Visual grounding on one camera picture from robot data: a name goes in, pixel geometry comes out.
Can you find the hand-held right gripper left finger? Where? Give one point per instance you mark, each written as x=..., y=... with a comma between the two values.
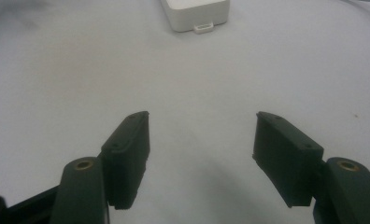
x=124, y=161

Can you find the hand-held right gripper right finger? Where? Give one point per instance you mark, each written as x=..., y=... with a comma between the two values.
x=286, y=155

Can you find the white plastic box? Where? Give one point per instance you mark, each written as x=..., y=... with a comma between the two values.
x=195, y=14

